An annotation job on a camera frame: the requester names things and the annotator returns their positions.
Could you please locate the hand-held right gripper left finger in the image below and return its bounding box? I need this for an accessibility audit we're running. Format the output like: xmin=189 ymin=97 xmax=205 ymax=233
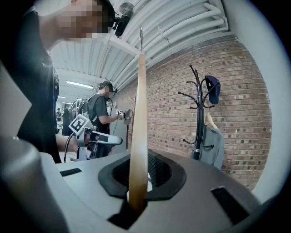
xmin=56 ymin=152 xmax=131 ymax=233

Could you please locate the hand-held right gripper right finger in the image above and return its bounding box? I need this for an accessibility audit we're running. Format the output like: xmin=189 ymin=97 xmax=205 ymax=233
xmin=131 ymin=148 xmax=262 ymax=233

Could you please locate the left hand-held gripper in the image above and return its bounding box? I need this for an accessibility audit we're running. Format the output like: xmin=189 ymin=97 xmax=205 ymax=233
xmin=68 ymin=113 xmax=124 ymax=160

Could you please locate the bare wooden hanger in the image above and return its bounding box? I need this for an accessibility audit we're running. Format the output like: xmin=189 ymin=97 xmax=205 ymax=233
xmin=128 ymin=26 xmax=149 ymax=214

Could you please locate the black coat stand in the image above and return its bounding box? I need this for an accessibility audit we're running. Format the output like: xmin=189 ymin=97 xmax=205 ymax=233
xmin=177 ymin=64 xmax=216 ymax=161

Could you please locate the person's left forearm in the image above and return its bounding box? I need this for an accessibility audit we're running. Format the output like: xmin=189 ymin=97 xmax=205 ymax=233
xmin=55 ymin=134 xmax=79 ymax=153

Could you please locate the wooden hanger with jacket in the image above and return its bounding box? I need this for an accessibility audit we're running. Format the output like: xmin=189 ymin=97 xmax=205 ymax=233
xmin=204 ymin=113 xmax=219 ymax=130

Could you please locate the grey cap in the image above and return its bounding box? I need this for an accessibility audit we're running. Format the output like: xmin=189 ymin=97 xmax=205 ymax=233
xmin=123 ymin=109 xmax=134 ymax=125

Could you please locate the grey jacket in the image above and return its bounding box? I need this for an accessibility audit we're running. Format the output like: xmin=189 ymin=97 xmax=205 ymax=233
xmin=190 ymin=124 xmax=226 ymax=171

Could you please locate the long ceiling light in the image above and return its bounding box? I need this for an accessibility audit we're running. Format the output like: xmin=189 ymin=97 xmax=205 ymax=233
xmin=65 ymin=80 xmax=94 ymax=89

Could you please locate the person's black shirt torso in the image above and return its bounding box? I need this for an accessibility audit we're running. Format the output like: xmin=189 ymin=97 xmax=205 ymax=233
xmin=6 ymin=6 xmax=62 ymax=164

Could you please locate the navy blue cap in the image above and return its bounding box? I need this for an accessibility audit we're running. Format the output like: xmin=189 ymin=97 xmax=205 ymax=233
xmin=204 ymin=75 xmax=221 ymax=105

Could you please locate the person's head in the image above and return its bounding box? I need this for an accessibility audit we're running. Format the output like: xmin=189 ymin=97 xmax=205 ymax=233
xmin=38 ymin=0 xmax=116 ymax=50

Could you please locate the round ceiling fixture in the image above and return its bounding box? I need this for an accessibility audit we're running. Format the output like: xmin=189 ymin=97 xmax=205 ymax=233
xmin=119 ymin=2 xmax=135 ymax=12

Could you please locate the bundle of white ceiling pipes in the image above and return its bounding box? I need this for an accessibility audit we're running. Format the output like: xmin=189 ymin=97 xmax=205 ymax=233
xmin=109 ymin=0 xmax=229 ymax=91

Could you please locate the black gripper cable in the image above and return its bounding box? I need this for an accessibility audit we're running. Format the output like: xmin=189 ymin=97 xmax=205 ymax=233
xmin=64 ymin=131 xmax=77 ymax=162

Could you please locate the black head-mounted camera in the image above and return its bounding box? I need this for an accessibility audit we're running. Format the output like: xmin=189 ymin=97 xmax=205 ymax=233
xmin=112 ymin=9 xmax=135 ymax=37

